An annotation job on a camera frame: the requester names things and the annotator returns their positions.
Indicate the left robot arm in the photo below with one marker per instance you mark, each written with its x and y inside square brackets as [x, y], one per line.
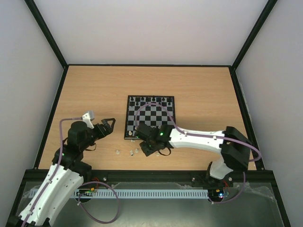
[66, 174]

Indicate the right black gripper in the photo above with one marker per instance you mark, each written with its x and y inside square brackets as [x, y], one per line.
[140, 130]

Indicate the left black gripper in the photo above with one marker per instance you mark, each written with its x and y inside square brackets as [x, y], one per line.
[109, 130]

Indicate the left circuit board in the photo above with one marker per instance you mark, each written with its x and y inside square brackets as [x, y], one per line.
[85, 192]

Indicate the grey slotted cable duct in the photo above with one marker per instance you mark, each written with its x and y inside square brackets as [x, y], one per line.
[149, 194]

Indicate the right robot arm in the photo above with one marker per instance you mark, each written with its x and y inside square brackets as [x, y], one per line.
[234, 149]

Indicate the green circuit board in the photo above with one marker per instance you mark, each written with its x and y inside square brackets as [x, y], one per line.
[223, 194]

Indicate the black and silver chessboard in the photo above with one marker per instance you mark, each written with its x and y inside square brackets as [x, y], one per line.
[154, 116]

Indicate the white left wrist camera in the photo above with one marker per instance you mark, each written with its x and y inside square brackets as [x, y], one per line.
[88, 117]

